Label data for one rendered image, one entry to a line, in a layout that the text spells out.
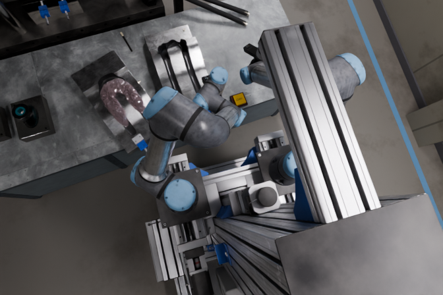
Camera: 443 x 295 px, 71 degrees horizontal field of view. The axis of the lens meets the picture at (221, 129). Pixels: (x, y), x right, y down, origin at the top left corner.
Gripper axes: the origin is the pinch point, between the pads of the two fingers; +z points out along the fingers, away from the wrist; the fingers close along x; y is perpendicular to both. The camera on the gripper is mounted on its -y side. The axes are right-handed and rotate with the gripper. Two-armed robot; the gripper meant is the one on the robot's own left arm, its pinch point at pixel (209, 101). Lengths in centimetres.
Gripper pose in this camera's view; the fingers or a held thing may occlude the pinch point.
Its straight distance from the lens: 162.1
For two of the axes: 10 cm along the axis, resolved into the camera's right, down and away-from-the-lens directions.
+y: 3.5, 9.1, -2.3
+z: -1.4, 3.0, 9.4
